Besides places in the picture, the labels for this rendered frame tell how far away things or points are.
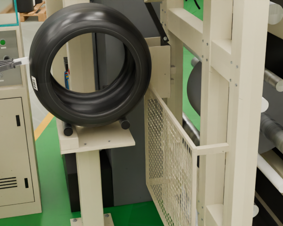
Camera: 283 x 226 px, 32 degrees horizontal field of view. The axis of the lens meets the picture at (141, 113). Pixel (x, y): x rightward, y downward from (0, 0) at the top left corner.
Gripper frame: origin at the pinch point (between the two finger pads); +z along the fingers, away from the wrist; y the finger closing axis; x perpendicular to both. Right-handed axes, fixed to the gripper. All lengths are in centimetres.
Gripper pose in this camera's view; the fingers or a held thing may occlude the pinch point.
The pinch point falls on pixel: (21, 61)
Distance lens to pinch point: 239.0
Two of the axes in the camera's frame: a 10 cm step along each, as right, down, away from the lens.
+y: -2.2, -3.8, 9.0
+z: 9.6, -2.3, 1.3
